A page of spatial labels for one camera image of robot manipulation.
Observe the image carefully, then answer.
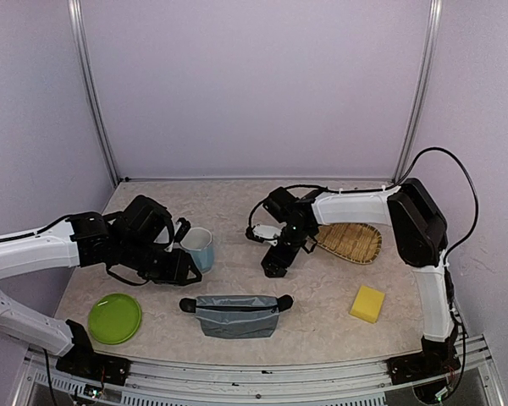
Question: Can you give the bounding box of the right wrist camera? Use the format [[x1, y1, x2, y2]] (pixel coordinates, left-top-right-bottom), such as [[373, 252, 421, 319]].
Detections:
[[246, 224, 281, 245]]

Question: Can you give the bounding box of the woven bamboo tray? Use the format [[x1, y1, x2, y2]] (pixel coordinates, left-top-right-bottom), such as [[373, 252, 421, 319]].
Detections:
[[317, 223, 383, 265]]

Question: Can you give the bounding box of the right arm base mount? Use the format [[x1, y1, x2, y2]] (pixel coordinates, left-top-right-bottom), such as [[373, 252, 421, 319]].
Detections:
[[386, 352, 461, 385]]

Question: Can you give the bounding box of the yellow sponge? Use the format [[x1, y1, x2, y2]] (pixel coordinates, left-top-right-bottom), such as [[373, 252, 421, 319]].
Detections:
[[350, 285, 385, 324]]

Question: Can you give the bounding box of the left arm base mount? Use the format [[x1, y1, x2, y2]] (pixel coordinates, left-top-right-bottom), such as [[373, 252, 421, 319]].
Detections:
[[56, 353, 131, 387]]

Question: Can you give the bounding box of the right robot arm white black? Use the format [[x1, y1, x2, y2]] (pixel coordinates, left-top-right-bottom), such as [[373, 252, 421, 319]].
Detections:
[[246, 178, 458, 376]]

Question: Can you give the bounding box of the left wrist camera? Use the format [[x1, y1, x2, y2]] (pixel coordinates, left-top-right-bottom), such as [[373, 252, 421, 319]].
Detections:
[[166, 217, 191, 252]]

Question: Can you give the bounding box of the left aluminium corner post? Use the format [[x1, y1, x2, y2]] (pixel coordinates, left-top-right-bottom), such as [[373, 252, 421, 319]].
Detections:
[[68, 0, 121, 188]]

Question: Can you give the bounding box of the light blue cup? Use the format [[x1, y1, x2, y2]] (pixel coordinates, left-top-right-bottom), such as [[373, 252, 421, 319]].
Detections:
[[180, 227, 214, 274]]

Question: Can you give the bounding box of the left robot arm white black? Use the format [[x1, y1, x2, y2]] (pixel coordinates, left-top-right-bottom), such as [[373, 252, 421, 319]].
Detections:
[[0, 195, 202, 376]]

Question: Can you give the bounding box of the aluminium front rail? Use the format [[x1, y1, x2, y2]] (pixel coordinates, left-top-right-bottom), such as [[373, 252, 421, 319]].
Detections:
[[10, 336, 508, 405]]

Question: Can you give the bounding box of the aluminium corner post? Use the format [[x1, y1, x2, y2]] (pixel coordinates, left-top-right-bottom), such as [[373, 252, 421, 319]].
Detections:
[[393, 0, 443, 181], [68, 0, 121, 188]]

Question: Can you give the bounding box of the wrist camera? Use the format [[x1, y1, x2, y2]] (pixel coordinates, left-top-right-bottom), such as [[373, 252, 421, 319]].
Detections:
[[166, 217, 191, 252], [246, 224, 281, 245]]

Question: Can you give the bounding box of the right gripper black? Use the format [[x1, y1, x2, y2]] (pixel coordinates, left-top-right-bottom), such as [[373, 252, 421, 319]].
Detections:
[[262, 222, 312, 276]]

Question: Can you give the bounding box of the right aluminium corner post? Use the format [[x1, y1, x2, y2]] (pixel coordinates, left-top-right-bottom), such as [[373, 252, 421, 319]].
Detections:
[[393, 0, 443, 181]]

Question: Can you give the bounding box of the green plastic plate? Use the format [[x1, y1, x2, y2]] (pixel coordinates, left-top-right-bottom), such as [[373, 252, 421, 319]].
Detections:
[[88, 293, 142, 345]]

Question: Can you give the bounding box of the grey zipper pouch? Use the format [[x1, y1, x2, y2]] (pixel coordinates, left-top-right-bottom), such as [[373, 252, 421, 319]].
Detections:
[[179, 294, 294, 339]]

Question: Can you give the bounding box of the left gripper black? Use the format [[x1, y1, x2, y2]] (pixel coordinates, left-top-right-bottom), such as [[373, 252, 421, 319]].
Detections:
[[118, 236, 202, 286]]

